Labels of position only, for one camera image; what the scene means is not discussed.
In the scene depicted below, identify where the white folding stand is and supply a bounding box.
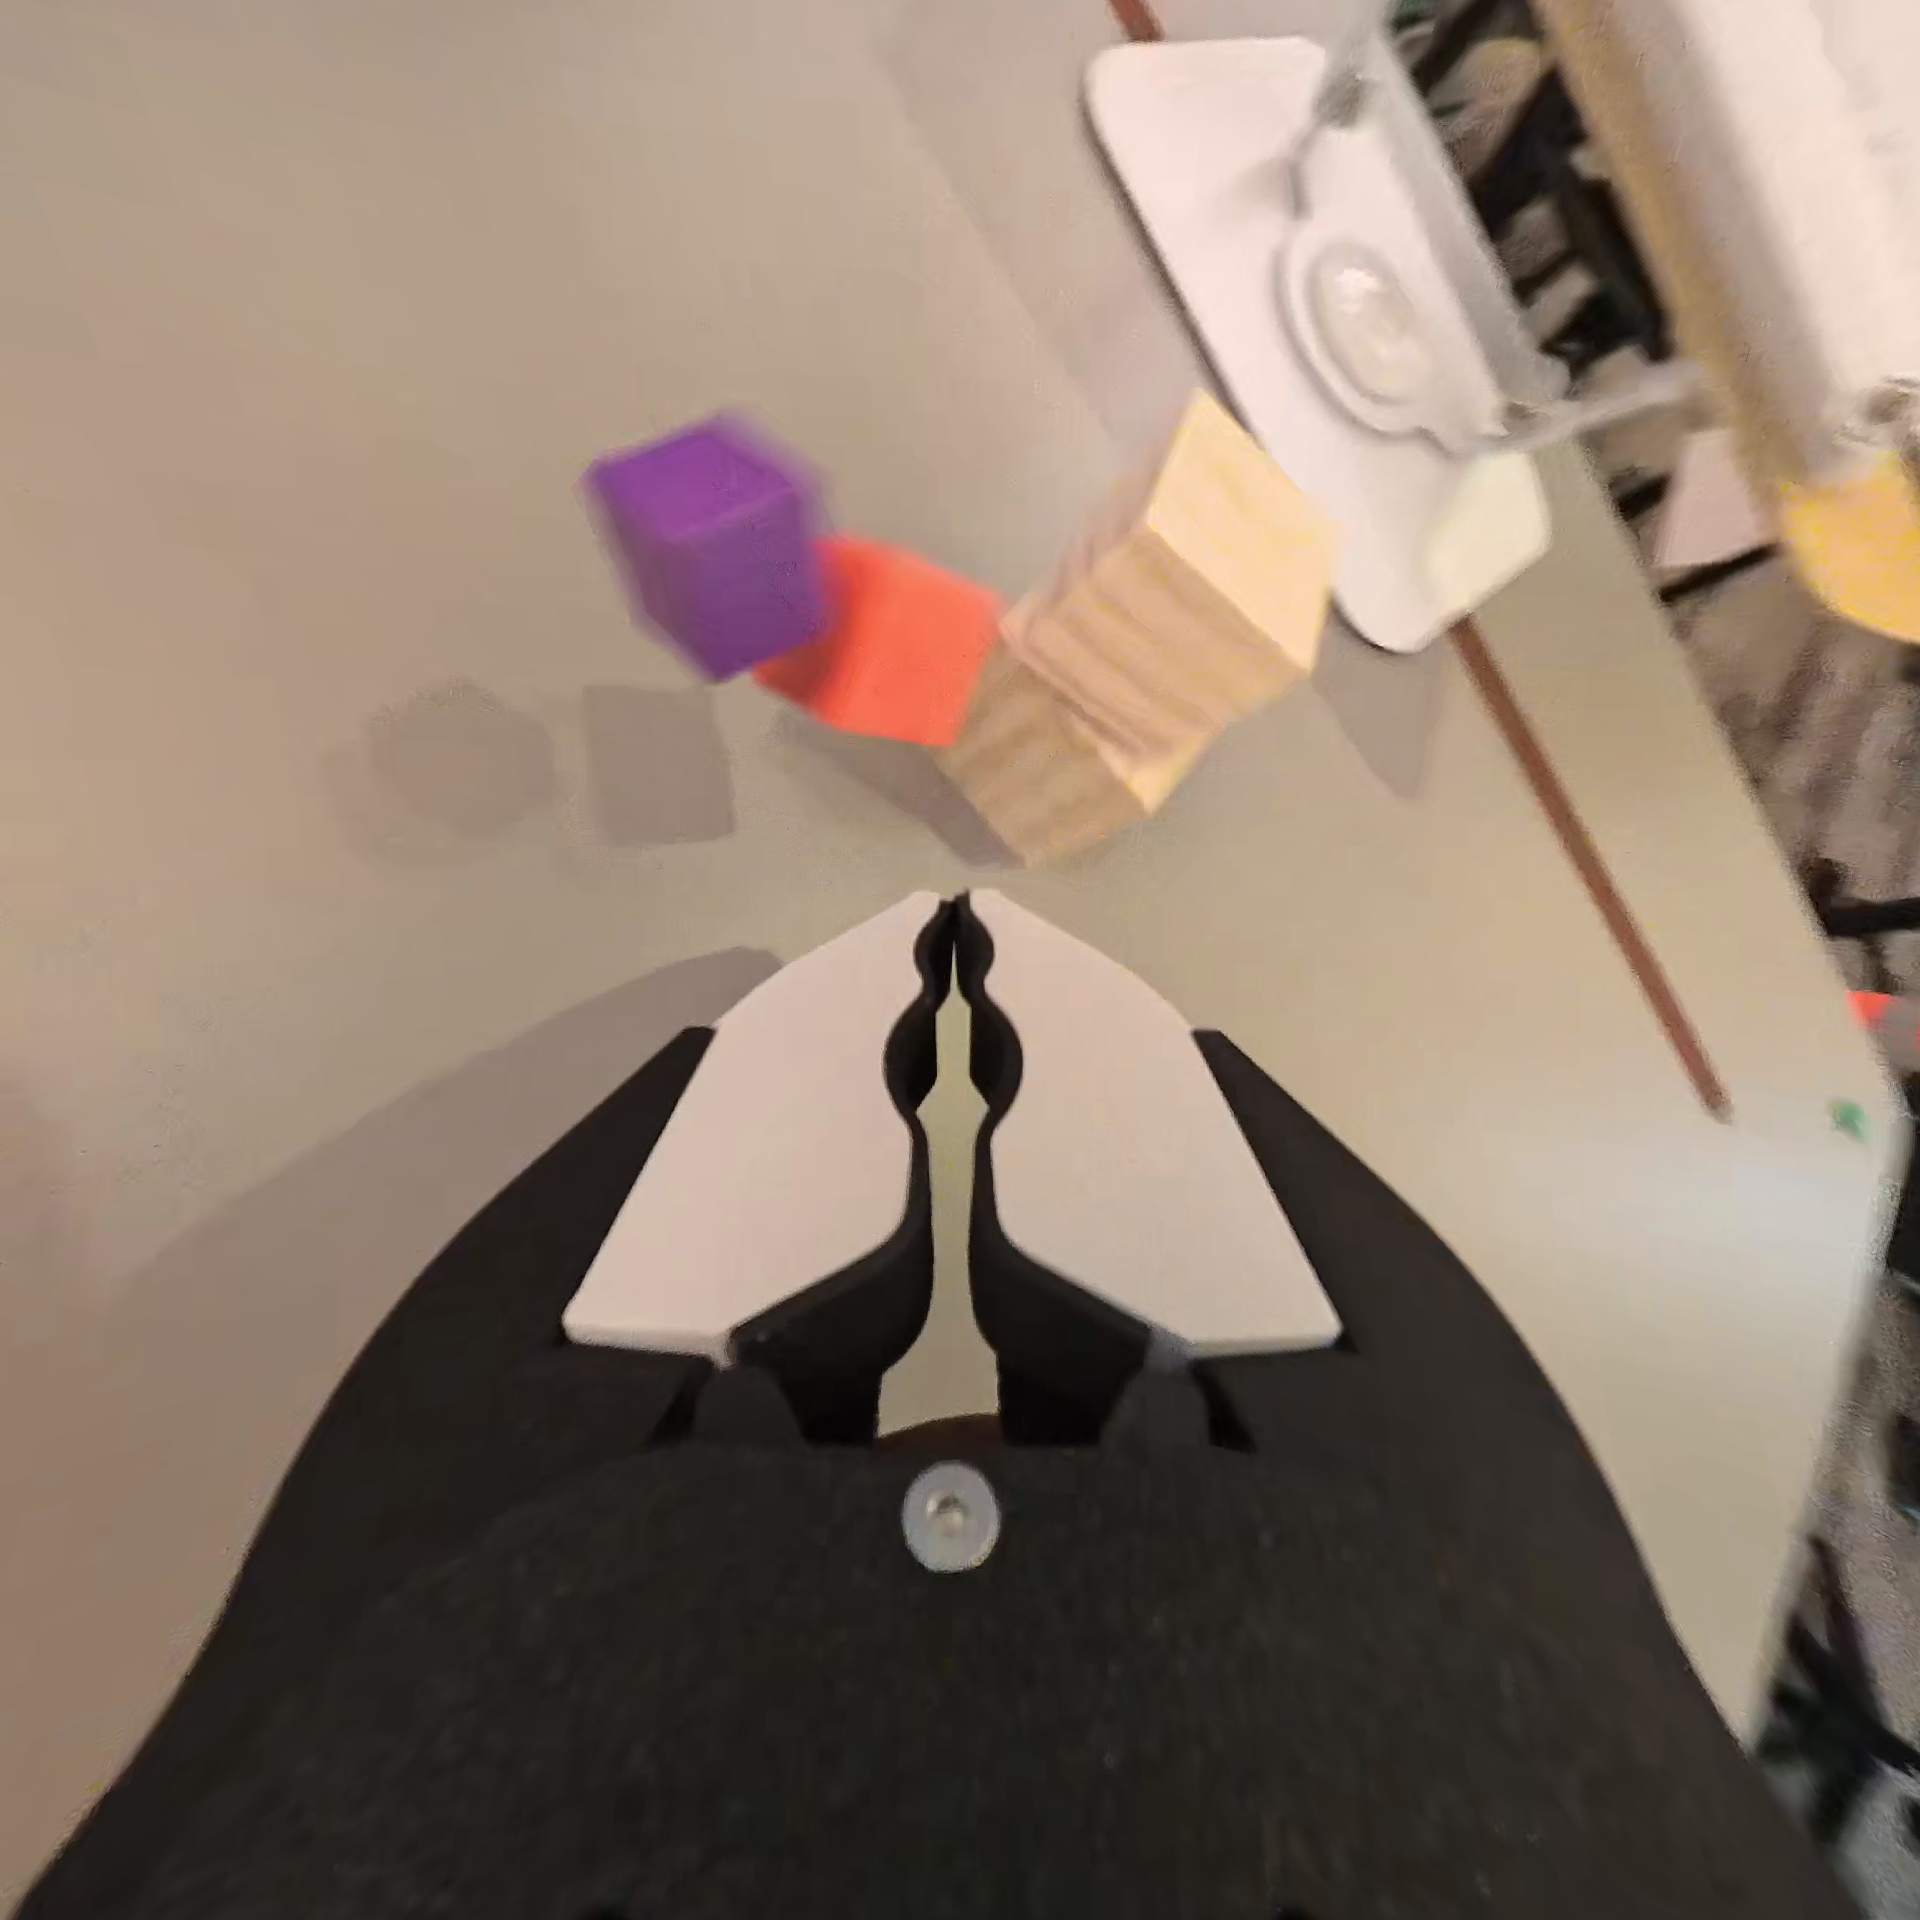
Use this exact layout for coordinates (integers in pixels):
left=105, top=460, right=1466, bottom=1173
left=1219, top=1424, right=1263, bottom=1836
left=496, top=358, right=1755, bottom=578
left=1084, top=0, right=1920, bottom=657

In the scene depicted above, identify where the purple wooden cube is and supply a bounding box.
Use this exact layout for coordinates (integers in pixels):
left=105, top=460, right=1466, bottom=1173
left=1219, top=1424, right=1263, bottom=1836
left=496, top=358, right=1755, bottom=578
left=582, top=415, right=834, bottom=687

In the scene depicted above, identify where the medium wooden cube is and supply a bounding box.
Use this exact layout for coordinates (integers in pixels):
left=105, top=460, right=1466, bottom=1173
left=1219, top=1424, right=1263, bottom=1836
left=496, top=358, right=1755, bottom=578
left=1007, top=391, right=1341, bottom=768

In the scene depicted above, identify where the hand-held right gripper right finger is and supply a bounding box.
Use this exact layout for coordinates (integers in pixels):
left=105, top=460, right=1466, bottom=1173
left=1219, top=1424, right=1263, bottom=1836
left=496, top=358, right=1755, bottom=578
left=955, top=888, right=1345, bottom=1443

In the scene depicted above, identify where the large wooden cube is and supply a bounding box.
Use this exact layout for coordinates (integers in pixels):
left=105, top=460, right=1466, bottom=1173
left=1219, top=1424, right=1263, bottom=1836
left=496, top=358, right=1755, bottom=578
left=946, top=646, right=1203, bottom=872

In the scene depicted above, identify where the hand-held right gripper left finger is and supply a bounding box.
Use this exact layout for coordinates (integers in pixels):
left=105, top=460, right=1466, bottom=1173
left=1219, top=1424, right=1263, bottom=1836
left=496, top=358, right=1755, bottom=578
left=562, top=888, right=963, bottom=1443

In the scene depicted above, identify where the red wooden cube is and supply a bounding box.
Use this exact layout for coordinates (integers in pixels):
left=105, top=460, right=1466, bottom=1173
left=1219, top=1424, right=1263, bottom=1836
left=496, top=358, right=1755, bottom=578
left=750, top=535, right=1008, bottom=753

